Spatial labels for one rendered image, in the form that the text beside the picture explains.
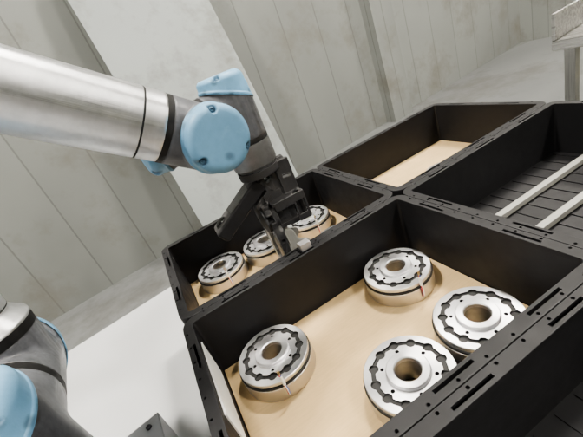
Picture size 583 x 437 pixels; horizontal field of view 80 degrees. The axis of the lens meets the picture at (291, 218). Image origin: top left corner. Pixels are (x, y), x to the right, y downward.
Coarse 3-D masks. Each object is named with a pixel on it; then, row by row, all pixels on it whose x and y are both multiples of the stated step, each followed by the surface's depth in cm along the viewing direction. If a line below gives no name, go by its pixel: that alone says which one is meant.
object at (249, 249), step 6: (258, 234) 80; (252, 240) 78; (246, 246) 77; (252, 246) 76; (264, 246) 74; (270, 246) 73; (246, 252) 74; (252, 252) 73; (258, 252) 73; (264, 252) 72
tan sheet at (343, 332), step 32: (352, 288) 58; (448, 288) 50; (320, 320) 54; (352, 320) 52; (384, 320) 50; (416, 320) 48; (320, 352) 49; (352, 352) 47; (320, 384) 44; (352, 384) 43; (256, 416) 44; (288, 416) 42; (320, 416) 41; (352, 416) 39
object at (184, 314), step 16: (304, 176) 83; (336, 176) 75; (384, 192) 61; (368, 208) 58; (208, 224) 77; (288, 256) 54; (256, 272) 53; (176, 288) 58; (176, 304) 53; (208, 304) 50
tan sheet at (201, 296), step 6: (330, 210) 85; (336, 216) 81; (342, 216) 80; (336, 222) 79; (252, 270) 74; (258, 270) 73; (246, 276) 72; (198, 282) 77; (198, 288) 75; (198, 294) 73; (204, 294) 72; (210, 294) 71; (216, 294) 71; (198, 300) 71; (204, 300) 70
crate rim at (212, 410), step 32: (352, 224) 55; (480, 224) 44; (576, 256) 35; (576, 288) 32; (192, 320) 48; (512, 320) 31; (192, 352) 43; (480, 352) 30; (448, 384) 28; (416, 416) 27
